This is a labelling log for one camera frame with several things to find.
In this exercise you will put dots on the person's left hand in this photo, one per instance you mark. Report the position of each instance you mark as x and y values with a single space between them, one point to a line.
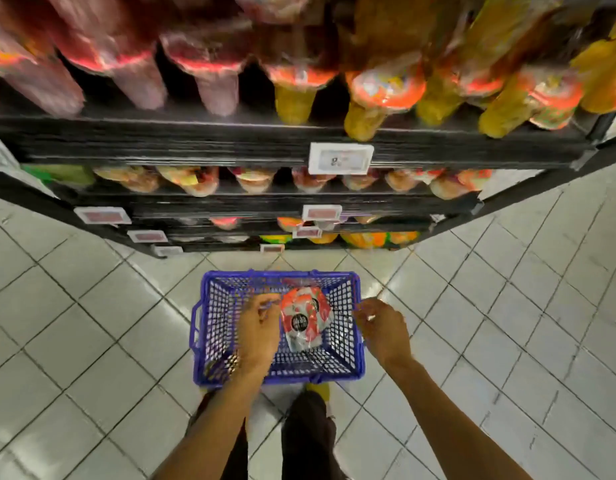
258 339

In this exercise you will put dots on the person's right hand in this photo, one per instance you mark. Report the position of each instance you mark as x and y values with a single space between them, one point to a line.
388 334

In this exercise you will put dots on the blue plastic shopping basket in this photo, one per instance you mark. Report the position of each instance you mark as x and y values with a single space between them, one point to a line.
213 314

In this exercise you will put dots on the red strawberry jelly bag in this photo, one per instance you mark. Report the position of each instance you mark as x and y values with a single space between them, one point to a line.
305 319

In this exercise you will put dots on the black low shelf rack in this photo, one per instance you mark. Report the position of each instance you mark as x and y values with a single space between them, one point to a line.
188 139

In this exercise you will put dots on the person's right forearm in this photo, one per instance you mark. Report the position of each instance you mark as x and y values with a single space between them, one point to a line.
458 424

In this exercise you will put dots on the person's left forearm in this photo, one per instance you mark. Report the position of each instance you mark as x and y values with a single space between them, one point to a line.
208 429

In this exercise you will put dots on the person's right yellow shoe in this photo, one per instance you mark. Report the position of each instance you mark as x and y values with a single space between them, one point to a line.
319 389

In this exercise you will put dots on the person's right leg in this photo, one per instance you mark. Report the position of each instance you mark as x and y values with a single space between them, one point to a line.
308 439

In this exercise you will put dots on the person's leg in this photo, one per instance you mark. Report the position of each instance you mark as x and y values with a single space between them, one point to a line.
235 454
308 439

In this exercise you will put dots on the person's left leg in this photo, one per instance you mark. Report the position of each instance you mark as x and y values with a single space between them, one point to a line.
235 454

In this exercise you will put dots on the red price tag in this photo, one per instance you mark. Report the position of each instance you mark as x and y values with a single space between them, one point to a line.
307 232
322 213
147 236
272 248

